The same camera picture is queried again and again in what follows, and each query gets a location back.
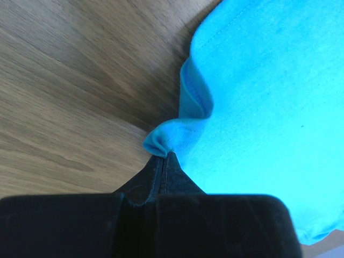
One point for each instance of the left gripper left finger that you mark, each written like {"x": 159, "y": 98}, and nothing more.
{"x": 145, "y": 185}

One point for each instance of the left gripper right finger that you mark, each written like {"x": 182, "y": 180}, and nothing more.
{"x": 174, "y": 181}

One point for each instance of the turquoise t shirt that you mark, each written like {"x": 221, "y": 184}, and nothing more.
{"x": 261, "y": 108}

